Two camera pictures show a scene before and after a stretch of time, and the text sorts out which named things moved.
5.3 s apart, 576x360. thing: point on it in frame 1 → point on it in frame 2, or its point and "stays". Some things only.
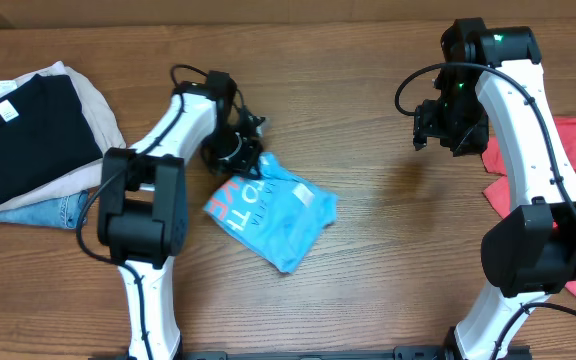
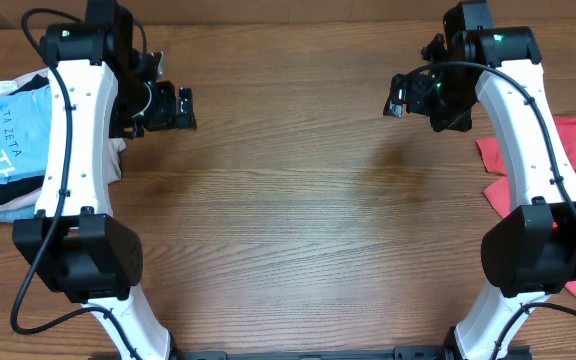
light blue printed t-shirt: [277, 216] → [9, 137]
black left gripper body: [227, 153] → [160, 113]
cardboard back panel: [278, 14] stays
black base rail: [408, 352] stays
